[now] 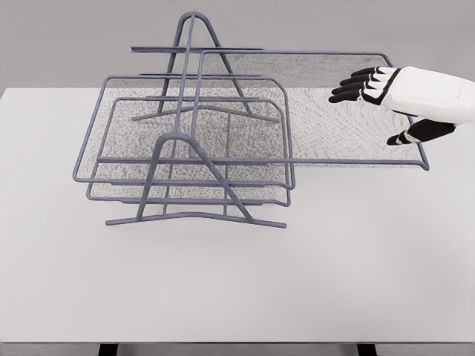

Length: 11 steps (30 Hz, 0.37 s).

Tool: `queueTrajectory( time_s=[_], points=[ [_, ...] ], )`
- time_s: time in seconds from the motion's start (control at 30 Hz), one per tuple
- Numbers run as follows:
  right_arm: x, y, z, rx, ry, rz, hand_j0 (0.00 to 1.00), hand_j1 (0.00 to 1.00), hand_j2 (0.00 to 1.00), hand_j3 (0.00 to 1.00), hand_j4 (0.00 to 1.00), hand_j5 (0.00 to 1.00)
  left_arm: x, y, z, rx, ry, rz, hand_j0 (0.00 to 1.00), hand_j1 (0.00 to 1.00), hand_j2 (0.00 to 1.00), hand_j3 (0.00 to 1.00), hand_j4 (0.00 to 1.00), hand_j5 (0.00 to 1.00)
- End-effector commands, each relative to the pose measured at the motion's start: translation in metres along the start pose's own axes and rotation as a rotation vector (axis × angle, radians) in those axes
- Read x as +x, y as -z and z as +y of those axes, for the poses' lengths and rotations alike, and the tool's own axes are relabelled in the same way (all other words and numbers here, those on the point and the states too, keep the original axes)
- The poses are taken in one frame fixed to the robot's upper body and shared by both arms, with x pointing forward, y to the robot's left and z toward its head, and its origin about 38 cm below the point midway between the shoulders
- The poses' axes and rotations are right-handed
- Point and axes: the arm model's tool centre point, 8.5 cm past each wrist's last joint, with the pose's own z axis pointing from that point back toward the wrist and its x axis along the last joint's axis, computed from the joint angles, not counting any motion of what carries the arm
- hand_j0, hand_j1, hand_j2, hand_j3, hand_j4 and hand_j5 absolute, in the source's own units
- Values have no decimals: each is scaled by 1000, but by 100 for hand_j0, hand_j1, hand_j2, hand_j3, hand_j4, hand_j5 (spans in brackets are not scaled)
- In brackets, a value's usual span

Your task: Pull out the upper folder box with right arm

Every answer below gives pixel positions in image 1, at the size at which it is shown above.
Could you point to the white black-fingered right robot hand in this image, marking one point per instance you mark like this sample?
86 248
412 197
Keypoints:
415 92

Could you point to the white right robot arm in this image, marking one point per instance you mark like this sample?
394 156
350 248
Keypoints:
469 100

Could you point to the grey mesh folder tray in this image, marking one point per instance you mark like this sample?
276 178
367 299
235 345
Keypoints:
185 193
99 124
334 133

